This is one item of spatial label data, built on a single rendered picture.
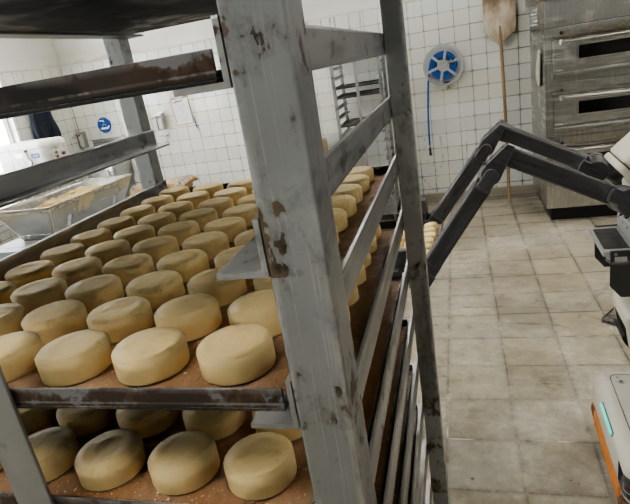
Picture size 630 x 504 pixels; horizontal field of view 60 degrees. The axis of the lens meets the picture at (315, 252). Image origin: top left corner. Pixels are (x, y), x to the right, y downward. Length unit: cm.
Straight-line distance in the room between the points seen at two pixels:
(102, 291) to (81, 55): 696
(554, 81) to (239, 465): 486
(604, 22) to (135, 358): 496
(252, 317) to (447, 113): 576
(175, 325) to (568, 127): 481
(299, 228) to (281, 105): 6
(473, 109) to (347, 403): 585
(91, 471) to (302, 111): 31
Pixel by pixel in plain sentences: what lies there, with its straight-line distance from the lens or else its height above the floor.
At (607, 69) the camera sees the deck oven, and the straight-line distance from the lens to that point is 511.
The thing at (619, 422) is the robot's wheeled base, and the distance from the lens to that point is 235.
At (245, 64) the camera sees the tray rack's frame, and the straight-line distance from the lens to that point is 25.
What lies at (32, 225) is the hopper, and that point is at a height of 125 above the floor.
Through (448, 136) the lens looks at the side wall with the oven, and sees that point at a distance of 612.
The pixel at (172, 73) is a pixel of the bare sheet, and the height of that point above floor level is 168.
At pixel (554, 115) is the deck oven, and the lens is 512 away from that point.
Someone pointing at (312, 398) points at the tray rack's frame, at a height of 151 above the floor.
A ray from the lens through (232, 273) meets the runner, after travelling 27.
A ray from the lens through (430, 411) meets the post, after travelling 105.
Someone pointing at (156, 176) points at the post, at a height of 153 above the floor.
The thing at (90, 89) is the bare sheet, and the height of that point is 168.
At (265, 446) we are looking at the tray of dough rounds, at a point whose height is 142.
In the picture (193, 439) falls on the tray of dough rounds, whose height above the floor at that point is 142.
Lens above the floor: 167
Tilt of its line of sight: 19 degrees down
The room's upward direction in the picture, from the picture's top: 9 degrees counter-clockwise
